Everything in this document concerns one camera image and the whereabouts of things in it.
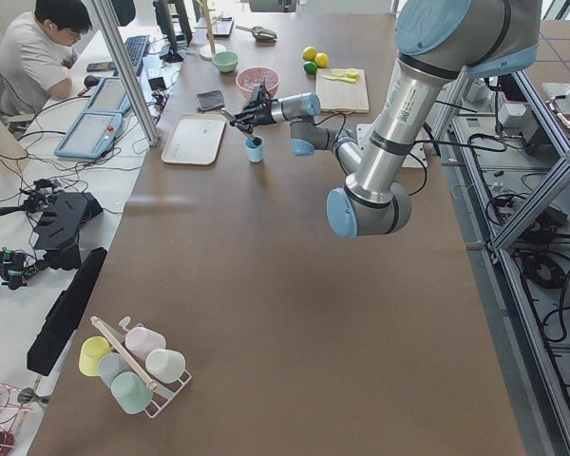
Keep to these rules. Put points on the green ceramic bowl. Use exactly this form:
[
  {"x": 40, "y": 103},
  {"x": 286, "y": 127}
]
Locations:
[{"x": 225, "y": 61}]

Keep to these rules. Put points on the light blue cup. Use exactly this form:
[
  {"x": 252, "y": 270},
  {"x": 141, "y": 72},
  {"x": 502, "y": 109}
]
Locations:
[{"x": 255, "y": 149}]

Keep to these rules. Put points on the whole yellow lemon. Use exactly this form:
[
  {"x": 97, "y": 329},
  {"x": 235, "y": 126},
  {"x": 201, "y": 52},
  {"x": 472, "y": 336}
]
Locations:
[
  {"x": 321, "y": 59},
  {"x": 309, "y": 54}
]

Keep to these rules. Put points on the pink cup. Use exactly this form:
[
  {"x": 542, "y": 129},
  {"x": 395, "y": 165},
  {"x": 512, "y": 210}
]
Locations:
[{"x": 141, "y": 341}]

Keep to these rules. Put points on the seated person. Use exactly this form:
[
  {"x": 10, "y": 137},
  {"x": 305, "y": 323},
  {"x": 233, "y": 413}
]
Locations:
[{"x": 37, "y": 54}]

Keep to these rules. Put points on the lemon half lower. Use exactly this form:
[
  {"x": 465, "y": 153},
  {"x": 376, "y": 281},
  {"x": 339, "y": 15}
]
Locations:
[{"x": 352, "y": 73}]

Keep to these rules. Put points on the white wire cup rack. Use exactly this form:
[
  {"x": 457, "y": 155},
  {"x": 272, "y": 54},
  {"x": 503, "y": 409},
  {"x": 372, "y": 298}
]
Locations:
[{"x": 163, "y": 393}]

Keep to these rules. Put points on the steel ice scoop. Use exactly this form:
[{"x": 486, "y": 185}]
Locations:
[{"x": 261, "y": 34}]

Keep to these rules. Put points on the pink bowl of ice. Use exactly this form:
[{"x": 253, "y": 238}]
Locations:
[{"x": 250, "y": 77}]

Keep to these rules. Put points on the steel muddler black tip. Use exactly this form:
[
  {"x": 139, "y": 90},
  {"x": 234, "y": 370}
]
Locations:
[{"x": 244, "y": 128}]

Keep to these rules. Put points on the blue teach pendant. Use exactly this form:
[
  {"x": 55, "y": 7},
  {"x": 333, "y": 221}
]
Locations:
[
  {"x": 109, "y": 96},
  {"x": 90, "y": 136}
]

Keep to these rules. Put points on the wooden cutting board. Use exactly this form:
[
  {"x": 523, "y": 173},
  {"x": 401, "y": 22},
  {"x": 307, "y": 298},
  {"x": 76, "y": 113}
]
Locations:
[{"x": 342, "y": 97}]

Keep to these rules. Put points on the cream rabbit tray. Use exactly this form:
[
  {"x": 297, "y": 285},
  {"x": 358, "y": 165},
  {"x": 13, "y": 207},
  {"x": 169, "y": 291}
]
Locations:
[{"x": 194, "y": 139}]

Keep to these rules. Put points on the white cup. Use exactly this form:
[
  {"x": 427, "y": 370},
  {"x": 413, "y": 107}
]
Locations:
[{"x": 166, "y": 365}]

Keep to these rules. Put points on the yellow plastic knife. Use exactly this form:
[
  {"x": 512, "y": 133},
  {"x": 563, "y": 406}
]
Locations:
[{"x": 344, "y": 79}]

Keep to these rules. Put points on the black keyboard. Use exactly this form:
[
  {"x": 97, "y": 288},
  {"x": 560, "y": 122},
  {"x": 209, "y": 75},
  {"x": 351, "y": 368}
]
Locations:
[{"x": 135, "y": 47}]

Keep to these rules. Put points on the grey cup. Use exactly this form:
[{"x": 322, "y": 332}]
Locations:
[{"x": 110, "y": 366}]

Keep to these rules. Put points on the mint green cup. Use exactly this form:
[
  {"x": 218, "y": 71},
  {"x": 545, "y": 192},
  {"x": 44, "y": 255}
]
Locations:
[{"x": 131, "y": 392}]

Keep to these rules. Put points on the wooden cup stand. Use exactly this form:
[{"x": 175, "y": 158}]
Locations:
[{"x": 208, "y": 51}]

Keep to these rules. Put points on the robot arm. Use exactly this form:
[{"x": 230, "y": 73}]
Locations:
[{"x": 436, "y": 41}]

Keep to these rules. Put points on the grey folded cloth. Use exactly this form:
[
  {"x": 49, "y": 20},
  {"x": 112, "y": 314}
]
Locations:
[{"x": 210, "y": 100}]

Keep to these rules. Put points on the yellow cup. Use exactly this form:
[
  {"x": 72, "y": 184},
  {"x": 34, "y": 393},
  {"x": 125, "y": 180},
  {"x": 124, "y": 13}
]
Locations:
[{"x": 92, "y": 351}]

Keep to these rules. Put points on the black long box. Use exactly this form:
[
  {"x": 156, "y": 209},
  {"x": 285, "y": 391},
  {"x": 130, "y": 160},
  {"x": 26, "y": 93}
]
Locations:
[{"x": 65, "y": 315}]

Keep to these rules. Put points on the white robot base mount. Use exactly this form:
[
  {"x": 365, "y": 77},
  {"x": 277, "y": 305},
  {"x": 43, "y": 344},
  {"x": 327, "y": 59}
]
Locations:
[{"x": 415, "y": 159}]

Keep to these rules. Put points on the green lime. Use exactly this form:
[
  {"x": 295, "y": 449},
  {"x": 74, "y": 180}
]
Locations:
[{"x": 310, "y": 67}]

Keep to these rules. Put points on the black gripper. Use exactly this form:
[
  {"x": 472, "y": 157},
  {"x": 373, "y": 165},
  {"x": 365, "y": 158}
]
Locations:
[{"x": 262, "y": 114}]

